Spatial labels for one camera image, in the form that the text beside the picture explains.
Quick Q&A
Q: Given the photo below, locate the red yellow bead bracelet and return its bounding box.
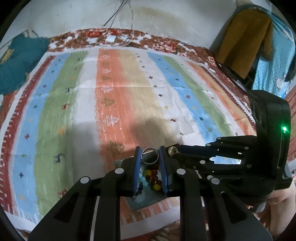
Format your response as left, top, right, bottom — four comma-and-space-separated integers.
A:
145, 170, 164, 193

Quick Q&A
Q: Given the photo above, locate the turquoise patterned curtain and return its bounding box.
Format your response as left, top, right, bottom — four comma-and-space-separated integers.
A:
235, 0, 296, 98

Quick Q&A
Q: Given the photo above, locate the mustard yellow hanging cloth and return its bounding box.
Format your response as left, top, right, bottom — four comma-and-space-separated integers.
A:
215, 9, 273, 79

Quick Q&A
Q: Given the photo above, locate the black cable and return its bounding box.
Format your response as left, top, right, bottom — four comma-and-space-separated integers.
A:
90, 0, 134, 46

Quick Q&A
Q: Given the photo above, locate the white charger adapter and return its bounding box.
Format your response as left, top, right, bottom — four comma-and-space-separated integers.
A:
105, 35, 116, 43

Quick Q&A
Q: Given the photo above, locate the teal pillow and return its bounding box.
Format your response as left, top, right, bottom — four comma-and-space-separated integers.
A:
1, 34, 50, 95

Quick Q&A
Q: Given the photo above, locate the striped colourful christmas mat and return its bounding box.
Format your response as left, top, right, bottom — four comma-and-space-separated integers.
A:
1, 48, 255, 232

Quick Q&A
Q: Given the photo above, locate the grey metal tray box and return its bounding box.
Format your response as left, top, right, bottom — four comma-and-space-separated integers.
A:
114, 150, 176, 212

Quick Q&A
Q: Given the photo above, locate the right hand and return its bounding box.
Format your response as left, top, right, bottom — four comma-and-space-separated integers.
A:
253, 182, 295, 238

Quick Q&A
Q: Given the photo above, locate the floral brown bedsheet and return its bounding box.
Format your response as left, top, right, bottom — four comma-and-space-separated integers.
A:
0, 27, 296, 241

